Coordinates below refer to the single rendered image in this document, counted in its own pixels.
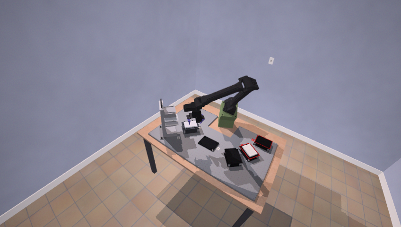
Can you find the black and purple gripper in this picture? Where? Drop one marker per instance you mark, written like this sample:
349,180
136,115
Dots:
190,117

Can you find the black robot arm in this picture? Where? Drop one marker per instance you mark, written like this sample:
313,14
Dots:
250,84

